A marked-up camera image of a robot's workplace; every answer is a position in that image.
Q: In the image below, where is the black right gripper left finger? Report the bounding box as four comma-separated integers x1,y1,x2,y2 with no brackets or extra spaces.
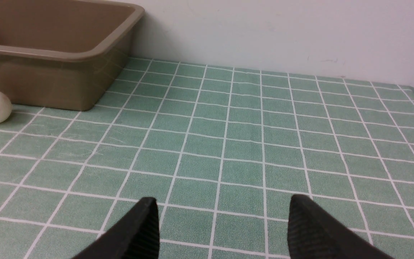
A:
74,197,160,259

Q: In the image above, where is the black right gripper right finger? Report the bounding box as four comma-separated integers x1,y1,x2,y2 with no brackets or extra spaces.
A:
287,195,391,259

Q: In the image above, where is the green checkered tablecloth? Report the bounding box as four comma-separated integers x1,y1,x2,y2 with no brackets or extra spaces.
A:
0,58,414,259

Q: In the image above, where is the brown plastic bin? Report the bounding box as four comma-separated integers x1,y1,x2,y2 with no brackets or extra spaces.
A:
0,0,145,111

